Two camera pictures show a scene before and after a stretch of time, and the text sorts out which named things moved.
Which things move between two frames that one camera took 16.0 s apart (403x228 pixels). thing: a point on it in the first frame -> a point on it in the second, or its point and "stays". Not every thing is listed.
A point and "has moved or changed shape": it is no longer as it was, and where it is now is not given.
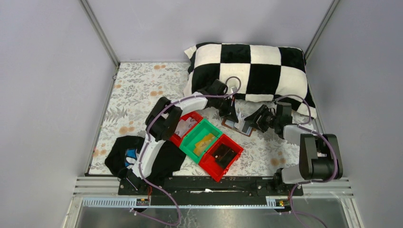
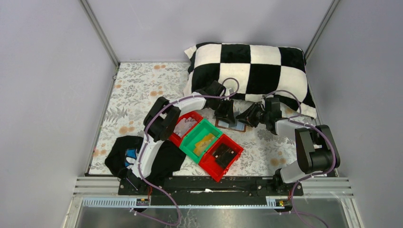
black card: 225,155 stays
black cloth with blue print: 123,154 stays
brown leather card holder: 243,127 has moved or changed shape
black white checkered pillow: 253,72 stays
